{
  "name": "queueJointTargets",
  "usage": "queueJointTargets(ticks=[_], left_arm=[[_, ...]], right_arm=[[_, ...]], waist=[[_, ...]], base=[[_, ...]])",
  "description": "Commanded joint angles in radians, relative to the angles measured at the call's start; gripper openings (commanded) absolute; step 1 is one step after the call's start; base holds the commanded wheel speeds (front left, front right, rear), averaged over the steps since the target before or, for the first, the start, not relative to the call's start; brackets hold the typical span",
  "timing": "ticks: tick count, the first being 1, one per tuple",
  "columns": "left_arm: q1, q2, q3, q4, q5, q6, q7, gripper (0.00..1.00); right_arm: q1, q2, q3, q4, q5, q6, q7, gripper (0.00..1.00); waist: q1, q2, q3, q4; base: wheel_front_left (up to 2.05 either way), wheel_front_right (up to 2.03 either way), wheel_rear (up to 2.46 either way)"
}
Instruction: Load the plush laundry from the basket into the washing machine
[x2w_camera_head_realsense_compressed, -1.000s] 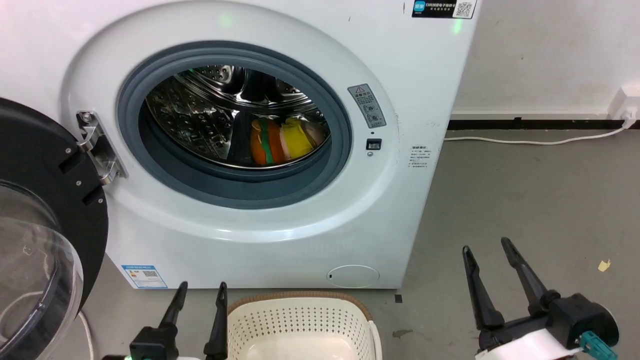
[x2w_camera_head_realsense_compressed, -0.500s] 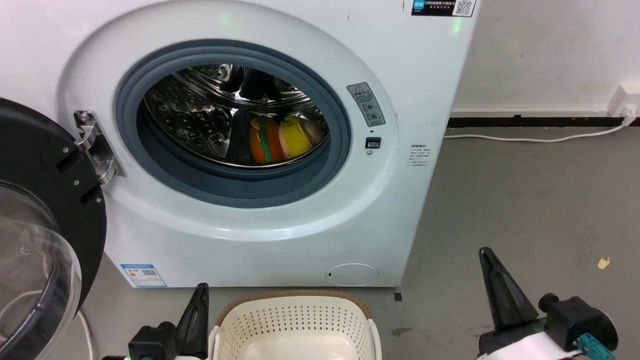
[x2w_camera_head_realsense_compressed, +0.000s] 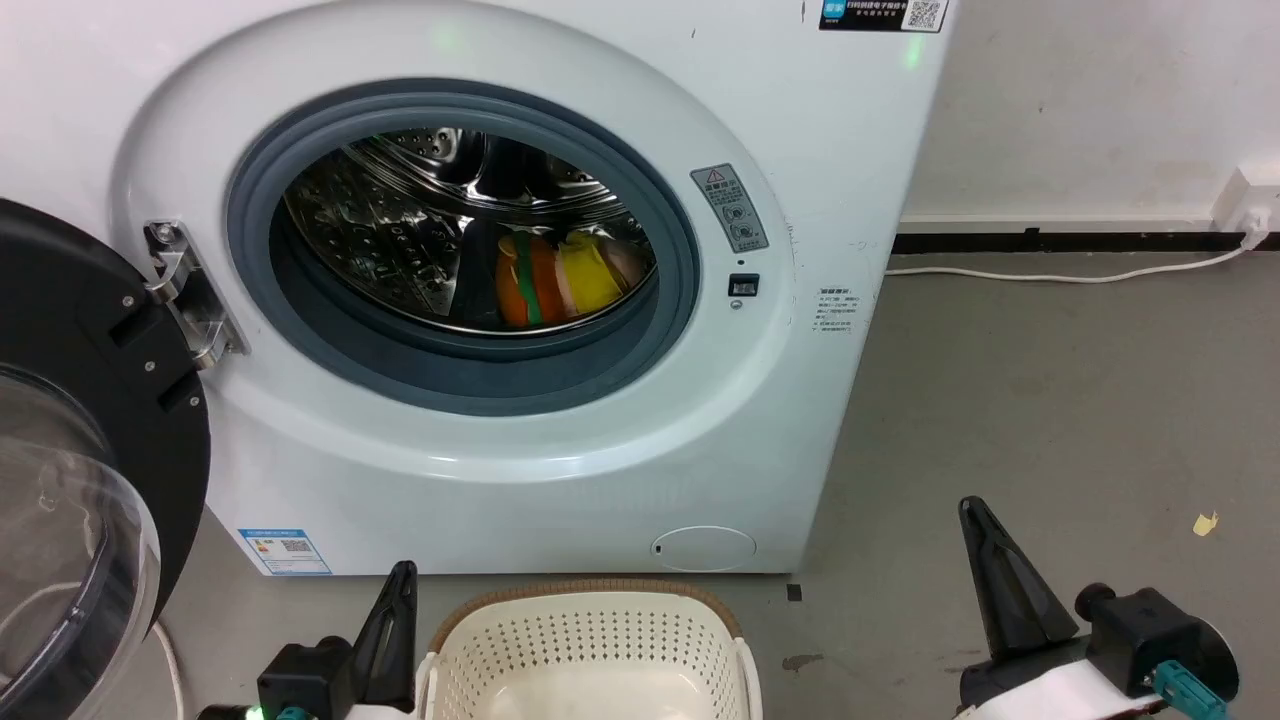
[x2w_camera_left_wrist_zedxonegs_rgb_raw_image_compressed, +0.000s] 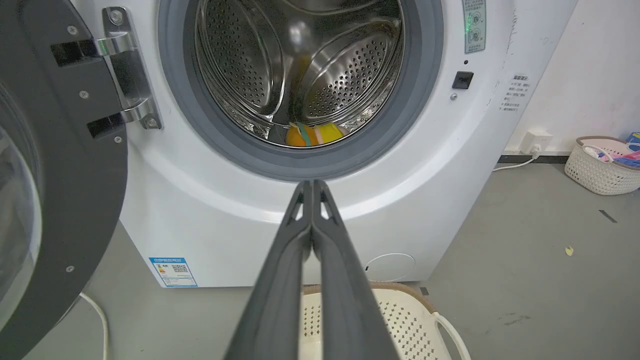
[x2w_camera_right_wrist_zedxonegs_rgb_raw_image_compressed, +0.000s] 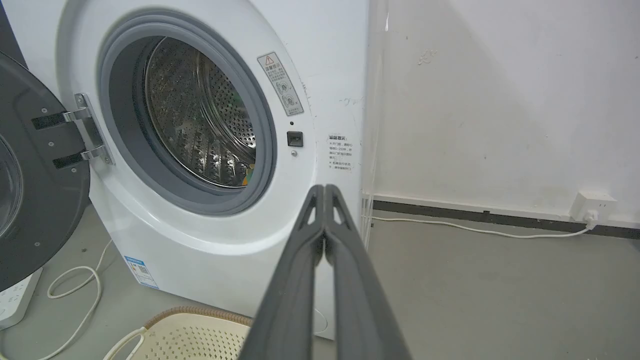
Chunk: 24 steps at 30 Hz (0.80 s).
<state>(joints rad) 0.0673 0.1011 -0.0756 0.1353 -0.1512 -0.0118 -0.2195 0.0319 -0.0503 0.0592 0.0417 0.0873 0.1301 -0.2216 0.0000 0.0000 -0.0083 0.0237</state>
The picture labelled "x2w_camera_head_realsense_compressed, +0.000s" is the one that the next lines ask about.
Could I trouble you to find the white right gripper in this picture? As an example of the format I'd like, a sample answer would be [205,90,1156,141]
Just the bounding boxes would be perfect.
[955,496,1166,720]

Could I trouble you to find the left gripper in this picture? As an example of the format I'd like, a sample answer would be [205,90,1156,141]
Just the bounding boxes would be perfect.
[197,561,418,720]

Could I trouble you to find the white perforated laundry basket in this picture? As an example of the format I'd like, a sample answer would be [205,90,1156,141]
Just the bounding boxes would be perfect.
[415,578,764,720]

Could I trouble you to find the white front-load washing machine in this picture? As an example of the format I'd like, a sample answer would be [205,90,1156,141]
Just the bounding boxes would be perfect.
[0,0,961,579]

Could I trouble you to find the blue energy label sticker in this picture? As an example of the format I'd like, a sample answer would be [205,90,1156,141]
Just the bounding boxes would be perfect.
[237,528,333,577]

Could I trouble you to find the grey rubber door gasket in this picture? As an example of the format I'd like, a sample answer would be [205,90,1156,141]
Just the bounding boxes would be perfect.
[225,78,701,418]

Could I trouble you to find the round white filter cover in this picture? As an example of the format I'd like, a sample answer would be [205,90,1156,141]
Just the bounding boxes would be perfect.
[651,526,758,573]

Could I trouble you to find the small text label sticker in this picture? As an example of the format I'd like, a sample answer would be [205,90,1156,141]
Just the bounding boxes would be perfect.
[812,288,863,336]

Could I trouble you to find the black baseboard strip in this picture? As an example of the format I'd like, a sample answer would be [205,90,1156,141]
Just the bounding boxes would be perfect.
[893,230,1280,255]

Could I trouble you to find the colourful clothes in drum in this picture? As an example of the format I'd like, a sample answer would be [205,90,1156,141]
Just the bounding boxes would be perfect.
[495,234,568,329]

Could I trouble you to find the chrome door hinge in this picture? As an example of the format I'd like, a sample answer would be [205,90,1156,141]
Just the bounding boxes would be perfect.
[143,220,249,371]

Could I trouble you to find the steel perforated washer drum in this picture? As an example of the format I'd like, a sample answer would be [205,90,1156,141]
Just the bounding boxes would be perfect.
[283,127,658,336]

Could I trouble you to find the grey warning sticker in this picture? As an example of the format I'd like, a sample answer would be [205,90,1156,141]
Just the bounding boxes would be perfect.
[690,163,770,254]

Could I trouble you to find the black round washer door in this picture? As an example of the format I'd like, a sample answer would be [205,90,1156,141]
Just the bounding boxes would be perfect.
[0,198,213,720]

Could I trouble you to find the black QR code sticker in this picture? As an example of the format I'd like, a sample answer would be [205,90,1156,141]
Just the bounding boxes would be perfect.
[819,0,949,34]

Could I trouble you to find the white drain hose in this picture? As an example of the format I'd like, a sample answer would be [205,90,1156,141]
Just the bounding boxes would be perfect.
[150,620,188,720]

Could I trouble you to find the white power cable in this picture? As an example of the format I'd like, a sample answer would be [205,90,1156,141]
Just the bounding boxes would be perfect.
[885,235,1263,284]

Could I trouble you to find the white wall outlet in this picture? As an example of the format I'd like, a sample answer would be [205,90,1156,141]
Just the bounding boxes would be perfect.
[1212,166,1280,251]

